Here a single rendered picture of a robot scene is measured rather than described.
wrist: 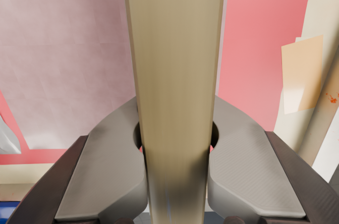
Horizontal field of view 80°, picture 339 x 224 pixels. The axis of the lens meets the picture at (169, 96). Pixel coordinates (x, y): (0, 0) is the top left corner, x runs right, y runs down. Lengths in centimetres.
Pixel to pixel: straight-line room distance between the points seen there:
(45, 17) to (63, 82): 8
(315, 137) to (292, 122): 3
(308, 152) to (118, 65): 31
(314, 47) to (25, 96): 39
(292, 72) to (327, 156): 13
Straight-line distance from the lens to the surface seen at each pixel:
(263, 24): 27
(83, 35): 27
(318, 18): 30
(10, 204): 47
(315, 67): 32
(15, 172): 47
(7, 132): 41
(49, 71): 31
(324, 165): 39
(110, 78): 28
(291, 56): 30
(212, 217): 80
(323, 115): 35
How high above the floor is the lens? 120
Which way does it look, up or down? 61 degrees down
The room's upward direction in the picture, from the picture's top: 179 degrees counter-clockwise
